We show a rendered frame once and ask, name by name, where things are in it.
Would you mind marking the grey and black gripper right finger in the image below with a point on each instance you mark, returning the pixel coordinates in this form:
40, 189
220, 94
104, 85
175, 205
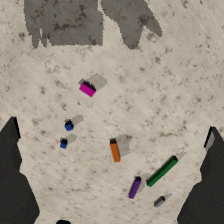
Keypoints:
205, 203

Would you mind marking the purple rod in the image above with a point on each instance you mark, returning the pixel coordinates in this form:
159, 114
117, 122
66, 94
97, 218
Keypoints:
135, 187

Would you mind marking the magenta rod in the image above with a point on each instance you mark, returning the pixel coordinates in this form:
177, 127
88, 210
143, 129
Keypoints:
87, 89

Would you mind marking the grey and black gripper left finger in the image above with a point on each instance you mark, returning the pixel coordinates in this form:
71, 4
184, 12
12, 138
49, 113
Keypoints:
18, 204

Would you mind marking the green rod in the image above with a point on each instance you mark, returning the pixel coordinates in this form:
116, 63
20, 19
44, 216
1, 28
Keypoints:
162, 171

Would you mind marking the small blue cube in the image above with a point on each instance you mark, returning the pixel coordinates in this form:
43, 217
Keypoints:
69, 126
63, 144

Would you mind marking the grey rectangular block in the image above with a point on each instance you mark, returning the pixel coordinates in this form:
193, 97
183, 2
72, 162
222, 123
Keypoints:
160, 201

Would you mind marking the orange-brown rod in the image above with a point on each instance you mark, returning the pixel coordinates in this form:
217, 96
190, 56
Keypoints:
115, 151

